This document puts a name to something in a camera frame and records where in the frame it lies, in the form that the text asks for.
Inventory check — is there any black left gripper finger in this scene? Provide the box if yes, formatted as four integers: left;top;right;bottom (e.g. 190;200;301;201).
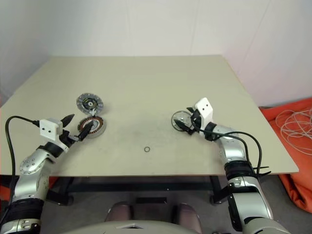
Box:
77;121;94;142
61;113;75;129

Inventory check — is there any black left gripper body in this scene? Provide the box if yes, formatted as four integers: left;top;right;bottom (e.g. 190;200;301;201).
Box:
59;130;81;147

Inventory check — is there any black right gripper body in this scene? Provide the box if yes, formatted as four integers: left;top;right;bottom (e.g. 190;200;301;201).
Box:
189;110;203;135

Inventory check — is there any silver motor rotor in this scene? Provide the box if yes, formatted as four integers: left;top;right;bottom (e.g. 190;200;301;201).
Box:
171;110;193;132

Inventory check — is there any motor stator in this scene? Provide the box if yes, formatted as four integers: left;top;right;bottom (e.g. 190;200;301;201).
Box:
77;116;107;140

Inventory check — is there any silver motor end cap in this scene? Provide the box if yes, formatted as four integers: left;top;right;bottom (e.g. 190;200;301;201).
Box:
76;93;104;115

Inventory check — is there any orange beanbag cushion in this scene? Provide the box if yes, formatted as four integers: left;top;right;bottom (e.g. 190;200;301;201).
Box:
0;175;20;203
259;97;312;208

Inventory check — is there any dark purple rounded shape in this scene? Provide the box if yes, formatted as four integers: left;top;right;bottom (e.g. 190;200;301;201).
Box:
104;202;135;222
172;202;203;233

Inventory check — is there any grey robot torso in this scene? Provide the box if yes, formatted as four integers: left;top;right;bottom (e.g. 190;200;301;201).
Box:
40;220;220;234

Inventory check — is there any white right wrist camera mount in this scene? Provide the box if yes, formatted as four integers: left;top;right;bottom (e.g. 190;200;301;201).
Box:
194;97;215;131

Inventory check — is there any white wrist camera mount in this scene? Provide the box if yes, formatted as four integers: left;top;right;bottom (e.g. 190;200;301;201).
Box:
194;97;215;131
38;117;70;151

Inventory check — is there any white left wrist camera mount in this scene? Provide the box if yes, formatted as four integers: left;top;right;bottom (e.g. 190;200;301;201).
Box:
38;117;70;151

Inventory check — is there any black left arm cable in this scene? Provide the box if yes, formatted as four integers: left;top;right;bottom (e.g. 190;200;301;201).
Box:
4;116;41;203

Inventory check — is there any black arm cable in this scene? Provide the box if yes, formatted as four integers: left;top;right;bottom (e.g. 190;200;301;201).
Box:
4;116;41;203
192;123;272;232

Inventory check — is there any black table frame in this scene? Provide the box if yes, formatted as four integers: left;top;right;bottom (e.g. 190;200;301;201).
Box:
46;175;242;205

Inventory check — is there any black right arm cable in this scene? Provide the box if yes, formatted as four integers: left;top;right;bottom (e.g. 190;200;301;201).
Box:
192;123;272;232

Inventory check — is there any white coiled cable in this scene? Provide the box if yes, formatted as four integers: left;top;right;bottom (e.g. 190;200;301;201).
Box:
275;107;312;156

